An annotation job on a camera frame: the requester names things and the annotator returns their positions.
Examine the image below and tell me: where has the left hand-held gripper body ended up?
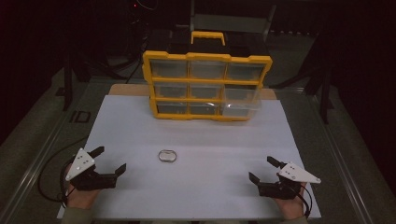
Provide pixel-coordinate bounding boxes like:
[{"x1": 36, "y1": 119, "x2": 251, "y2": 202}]
[{"x1": 64, "y1": 147, "x2": 118, "y2": 191}]

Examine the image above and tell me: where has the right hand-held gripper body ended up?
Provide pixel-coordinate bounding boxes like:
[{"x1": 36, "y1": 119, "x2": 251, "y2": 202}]
[{"x1": 258, "y1": 161, "x2": 322, "y2": 201}]

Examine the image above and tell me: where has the small clear oval ring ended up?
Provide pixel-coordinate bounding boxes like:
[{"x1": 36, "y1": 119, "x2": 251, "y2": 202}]
[{"x1": 158, "y1": 149, "x2": 177, "y2": 163}]

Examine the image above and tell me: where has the clear plastic drawer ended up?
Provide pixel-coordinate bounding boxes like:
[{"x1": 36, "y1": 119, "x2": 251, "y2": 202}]
[{"x1": 219, "y1": 92, "x2": 262, "y2": 119}]

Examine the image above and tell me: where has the yellow drawer cabinet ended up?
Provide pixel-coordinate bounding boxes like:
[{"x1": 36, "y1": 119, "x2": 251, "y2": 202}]
[{"x1": 142, "y1": 29, "x2": 274, "y2": 122}]

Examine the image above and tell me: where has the person's right hand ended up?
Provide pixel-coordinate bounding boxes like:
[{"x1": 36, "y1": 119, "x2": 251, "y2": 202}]
[{"x1": 274, "y1": 182, "x2": 308, "y2": 219}]

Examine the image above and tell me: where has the person's left hand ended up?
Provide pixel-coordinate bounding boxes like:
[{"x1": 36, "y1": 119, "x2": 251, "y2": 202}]
[{"x1": 64, "y1": 157, "x2": 101, "y2": 210}]

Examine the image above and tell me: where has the black metal stand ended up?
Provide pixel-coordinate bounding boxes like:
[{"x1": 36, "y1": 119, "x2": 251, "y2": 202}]
[
  {"x1": 61, "y1": 52, "x2": 92, "y2": 112},
  {"x1": 274, "y1": 31, "x2": 336, "y2": 125}
]

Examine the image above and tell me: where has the wooden board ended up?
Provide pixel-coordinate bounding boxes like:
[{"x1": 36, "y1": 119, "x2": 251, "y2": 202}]
[{"x1": 107, "y1": 83, "x2": 278, "y2": 101}]

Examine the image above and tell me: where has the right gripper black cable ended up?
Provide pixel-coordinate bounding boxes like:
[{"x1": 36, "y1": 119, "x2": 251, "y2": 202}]
[{"x1": 294, "y1": 182, "x2": 314, "y2": 218}]

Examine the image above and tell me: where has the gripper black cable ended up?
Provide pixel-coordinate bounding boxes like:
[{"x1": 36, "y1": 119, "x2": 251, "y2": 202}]
[
  {"x1": 37, "y1": 136, "x2": 90, "y2": 209},
  {"x1": 294, "y1": 182, "x2": 314, "y2": 218}
]

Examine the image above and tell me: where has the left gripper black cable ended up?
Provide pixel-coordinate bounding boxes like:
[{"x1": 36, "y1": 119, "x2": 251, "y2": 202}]
[{"x1": 37, "y1": 136, "x2": 90, "y2": 209}]

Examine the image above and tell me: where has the metal rail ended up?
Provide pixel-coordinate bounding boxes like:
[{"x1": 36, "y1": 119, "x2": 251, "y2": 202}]
[
  {"x1": 306, "y1": 90, "x2": 376, "y2": 224},
  {"x1": 0, "y1": 77, "x2": 94, "y2": 224}
]

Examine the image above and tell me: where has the black cable bundle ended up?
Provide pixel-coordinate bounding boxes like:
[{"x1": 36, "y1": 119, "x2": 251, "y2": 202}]
[{"x1": 102, "y1": 0, "x2": 149, "y2": 84}]

